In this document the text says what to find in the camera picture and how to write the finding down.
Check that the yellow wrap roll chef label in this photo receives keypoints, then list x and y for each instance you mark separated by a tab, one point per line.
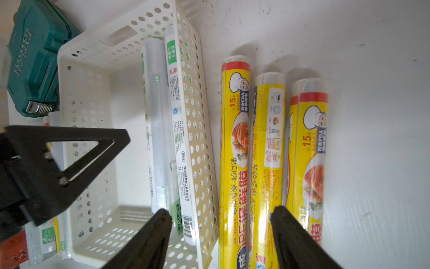
235	96

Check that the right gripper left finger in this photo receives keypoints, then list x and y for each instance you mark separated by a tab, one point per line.
148	248

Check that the yellow PE wrap roll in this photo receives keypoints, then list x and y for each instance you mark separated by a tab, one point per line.
267	167

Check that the red oval label wrap roll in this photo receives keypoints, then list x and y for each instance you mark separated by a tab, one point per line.
40	237

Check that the white plastic perforated basket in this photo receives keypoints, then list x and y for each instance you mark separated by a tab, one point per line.
101	86

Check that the white green wrap roll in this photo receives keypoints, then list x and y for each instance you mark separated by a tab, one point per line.
189	230

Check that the yellow wrap roll rightmost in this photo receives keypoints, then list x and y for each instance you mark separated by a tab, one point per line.
306	154

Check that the clear green label wrap roll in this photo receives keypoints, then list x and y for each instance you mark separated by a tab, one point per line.
160	145

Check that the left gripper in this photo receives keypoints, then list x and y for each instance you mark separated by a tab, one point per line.
33	186

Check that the green plastic tool case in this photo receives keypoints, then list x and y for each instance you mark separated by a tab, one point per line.
40	29

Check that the orange handled pliers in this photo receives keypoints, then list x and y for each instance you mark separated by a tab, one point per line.
14	251

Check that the yellow wrap roll left group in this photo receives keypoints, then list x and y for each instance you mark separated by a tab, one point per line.
57	234

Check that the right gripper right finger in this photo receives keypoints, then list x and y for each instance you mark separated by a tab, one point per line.
294	246

